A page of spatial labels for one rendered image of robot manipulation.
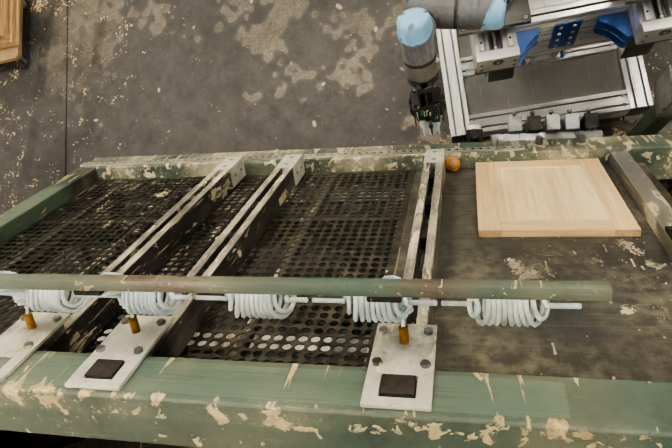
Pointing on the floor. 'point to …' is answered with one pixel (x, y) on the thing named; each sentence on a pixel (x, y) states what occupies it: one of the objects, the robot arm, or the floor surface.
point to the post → (649, 124)
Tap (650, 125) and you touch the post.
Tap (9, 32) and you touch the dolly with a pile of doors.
